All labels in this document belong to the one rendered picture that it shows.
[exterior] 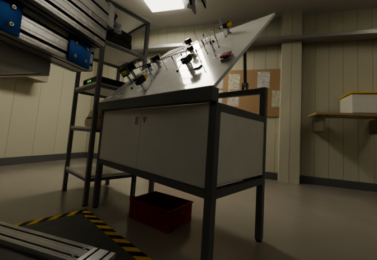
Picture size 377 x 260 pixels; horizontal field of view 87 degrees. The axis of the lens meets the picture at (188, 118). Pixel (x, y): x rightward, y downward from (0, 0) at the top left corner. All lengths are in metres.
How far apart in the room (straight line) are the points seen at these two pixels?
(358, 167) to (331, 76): 1.50
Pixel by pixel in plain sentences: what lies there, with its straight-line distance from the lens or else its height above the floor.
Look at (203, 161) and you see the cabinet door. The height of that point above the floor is 0.52.
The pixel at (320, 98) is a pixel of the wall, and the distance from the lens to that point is 3.98.
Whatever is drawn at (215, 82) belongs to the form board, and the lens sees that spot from 0.92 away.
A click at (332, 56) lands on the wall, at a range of 4.23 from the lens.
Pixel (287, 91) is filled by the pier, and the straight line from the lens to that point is 3.74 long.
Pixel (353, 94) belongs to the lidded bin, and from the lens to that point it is 3.56.
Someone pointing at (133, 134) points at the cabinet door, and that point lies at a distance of 1.38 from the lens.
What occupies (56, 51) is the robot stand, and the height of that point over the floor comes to 0.86.
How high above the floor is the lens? 0.63
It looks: 5 degrees up
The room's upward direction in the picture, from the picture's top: 4 degrees clockwise
